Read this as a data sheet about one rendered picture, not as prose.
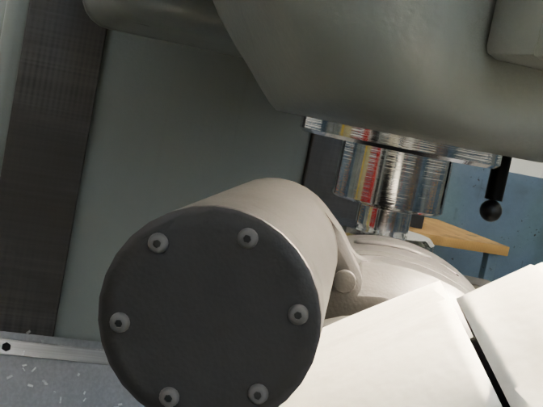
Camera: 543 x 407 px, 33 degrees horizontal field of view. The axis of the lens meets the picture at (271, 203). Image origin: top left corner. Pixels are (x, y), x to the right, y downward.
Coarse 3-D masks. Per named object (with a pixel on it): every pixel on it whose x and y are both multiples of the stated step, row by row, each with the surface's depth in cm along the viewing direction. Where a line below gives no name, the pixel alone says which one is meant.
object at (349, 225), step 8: (344, 224) 39; (352, 224) 39; (344, 232) 38; (352, 232) 38; (360, 232) 38; (368, 232) 38; (376, 232) 38; (408, 232) 41; (408, 240) 38; (416, 240) 38; (424, 240) 39; (424, 248) 38; (432, 248) 39
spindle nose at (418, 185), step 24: (360, 144) 38; (360, 168) 38; (384, 168) 37; (408, 168) 37; (432, 168) 37; (336, 192) 39; (360, 192) 38; (384, 192) 37; (408, 192) 37; (432, 192) 38
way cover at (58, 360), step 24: (0, 336) 72; (24, 336) 73; (48, 336) 73; (0, 360) 72; (24, 360) 72; (48, 360) 73; (72, 360) 73; (96, 360) 74; (0, 384) 71; (24, 384) 72; (48, 384) 72; (72, 384) 73; (96, 384) 74; (120, 384) 74
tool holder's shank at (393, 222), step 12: (360, 204) 39; (360, 216) 39; (372, 216) 39; (384, 216) 39; (396, 216) 39; (408, 216) 39; (372, 228) 39; (384, 228) 39; (396, 228) 39; (408, 228) 39
